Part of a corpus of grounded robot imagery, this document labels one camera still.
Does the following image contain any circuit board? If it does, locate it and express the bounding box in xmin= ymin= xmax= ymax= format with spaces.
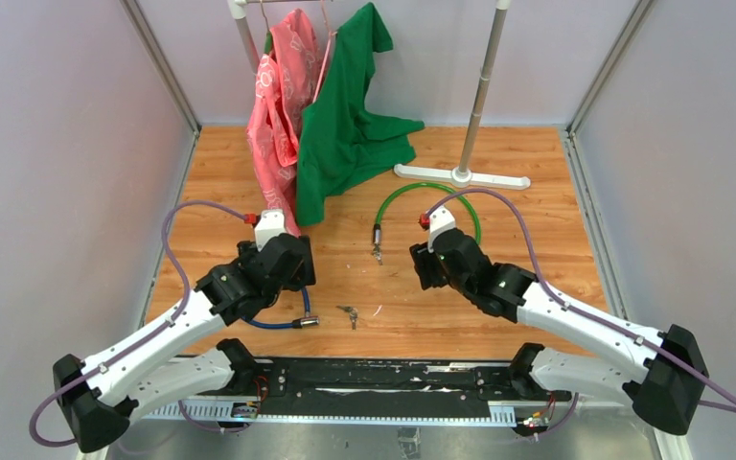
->
xmin=232 ymin=376 xmax=269 ymax=419
xmin=516 ymin=393 xmax=557 ymax=437

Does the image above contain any left circuit board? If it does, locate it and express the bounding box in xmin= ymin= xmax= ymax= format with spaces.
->
xmin=232 ymin=376 xmax=269 ymax=419

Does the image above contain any green t-shirt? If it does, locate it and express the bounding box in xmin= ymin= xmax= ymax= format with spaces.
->
xmin=295 ymin=2 xmax=425 ymax=227

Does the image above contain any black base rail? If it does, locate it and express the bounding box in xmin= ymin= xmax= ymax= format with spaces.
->
xmin=186 ymin=356 xmax=571 ymax=428

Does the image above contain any green cable lock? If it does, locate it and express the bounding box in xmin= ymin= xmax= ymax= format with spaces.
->
xmin=372 ymin=182 xmax=483 ymax=255

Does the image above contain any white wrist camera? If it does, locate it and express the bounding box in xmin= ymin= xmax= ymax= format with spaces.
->
xmin=426 ymin=205 xmax=456 ymax=253
xmin=254 ymin=209 xmax=288 ymax=251

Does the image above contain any white clothes rack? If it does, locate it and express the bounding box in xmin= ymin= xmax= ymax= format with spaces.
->
xmin=225 ymin=0 xmax=531 ymax=191

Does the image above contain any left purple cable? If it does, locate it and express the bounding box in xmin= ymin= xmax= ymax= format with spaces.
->
xmin=29 ymin=200 xmax=258 ymax=449

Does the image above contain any blue cable lock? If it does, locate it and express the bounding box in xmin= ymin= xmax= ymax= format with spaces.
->
xmin=245 ymin=287 xmax=320 ymax=331

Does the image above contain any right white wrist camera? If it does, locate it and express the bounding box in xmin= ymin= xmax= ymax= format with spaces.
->
xmin=426 ymin=205 xmax=456 ymax=253

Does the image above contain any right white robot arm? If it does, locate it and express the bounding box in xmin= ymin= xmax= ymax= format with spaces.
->
xmin=409 ymin=229 xmax=708 ymax=436

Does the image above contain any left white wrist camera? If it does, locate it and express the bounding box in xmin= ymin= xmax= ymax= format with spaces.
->
xmin=254 ymin=209 xmax=288 ymax=251

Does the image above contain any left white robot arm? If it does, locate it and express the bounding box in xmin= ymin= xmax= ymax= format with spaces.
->
xmin=52 ymin=233 xmax=315 ymax=453

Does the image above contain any pink patterned garment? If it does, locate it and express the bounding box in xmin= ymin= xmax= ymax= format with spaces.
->
xmin=246 ymin=9 xmax=322 ymax=236

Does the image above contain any right circuit board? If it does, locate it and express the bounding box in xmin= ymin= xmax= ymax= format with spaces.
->
xmin=516 ymin=393 xmax=557 ymax=437

